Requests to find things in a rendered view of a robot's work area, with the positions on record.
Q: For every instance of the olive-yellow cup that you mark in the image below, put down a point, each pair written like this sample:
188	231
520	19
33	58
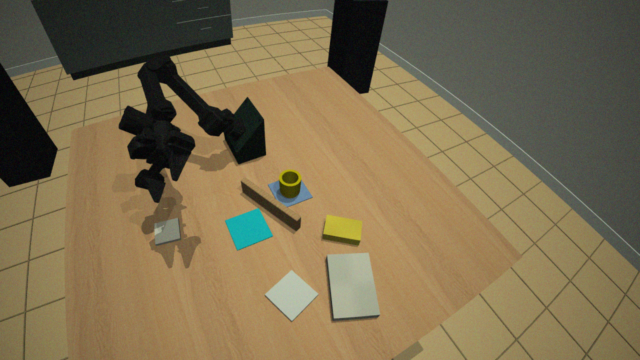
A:
290	183

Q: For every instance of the yellow flat block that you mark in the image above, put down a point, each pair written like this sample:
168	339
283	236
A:
342	230

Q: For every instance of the brown rectangular block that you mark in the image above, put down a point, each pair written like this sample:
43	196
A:
271	204

